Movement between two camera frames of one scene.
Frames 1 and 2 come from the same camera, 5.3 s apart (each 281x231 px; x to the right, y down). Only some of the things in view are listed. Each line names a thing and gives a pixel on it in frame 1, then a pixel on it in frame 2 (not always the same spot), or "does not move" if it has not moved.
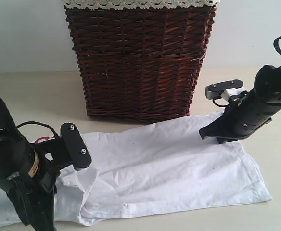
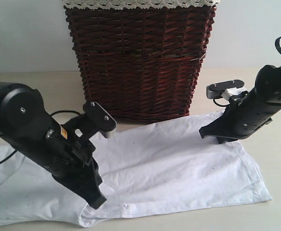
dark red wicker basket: x=140 y=63 does not move
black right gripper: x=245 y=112 does not move
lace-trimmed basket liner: x=139 y=4 does not move
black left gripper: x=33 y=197 -> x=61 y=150
